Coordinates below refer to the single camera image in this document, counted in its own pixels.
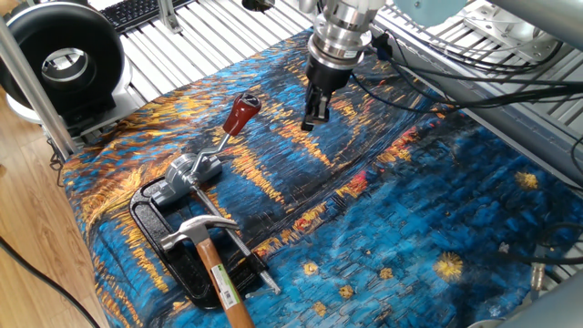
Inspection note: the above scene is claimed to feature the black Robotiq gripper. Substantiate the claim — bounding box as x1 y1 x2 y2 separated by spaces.
300 54 354 133

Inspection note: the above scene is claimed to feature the chrome lever with red knob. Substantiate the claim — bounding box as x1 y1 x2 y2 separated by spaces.
188 92 263 186

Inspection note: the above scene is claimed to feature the black round cap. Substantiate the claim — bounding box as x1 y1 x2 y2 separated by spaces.
240 0 277 13

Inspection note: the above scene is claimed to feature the starry night painted tablecloth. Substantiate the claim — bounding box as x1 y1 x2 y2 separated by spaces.
61 29 583 328

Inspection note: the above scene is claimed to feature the black computer keyboard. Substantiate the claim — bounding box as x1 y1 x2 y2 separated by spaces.
98 0 195 33

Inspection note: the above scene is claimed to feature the aluminium angle bracket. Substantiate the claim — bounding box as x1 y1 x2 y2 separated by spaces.
157 0 184 35

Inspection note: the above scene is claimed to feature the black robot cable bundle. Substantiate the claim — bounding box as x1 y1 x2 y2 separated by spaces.
350 31 583 192

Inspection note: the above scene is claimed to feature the claw hammer with wooden handle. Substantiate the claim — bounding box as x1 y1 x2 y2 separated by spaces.
159 214 256 328

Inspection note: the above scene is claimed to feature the silver mount plate pedestal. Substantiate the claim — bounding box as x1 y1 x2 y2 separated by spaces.
464 4 562 64

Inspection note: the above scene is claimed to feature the thin black hanging cable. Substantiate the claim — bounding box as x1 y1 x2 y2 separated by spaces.
45 138 66 188

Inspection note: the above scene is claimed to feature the silver cable plug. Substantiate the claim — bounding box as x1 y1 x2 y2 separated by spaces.
530 261 547 292

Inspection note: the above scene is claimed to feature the aluminium frame post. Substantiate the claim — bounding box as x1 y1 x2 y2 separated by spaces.
0 17 81 160

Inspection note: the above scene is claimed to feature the black round duct fan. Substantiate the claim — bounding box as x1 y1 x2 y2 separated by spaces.
0 1 134 138

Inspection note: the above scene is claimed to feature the black cable on floor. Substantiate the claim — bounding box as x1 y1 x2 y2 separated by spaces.
0 236 101 328

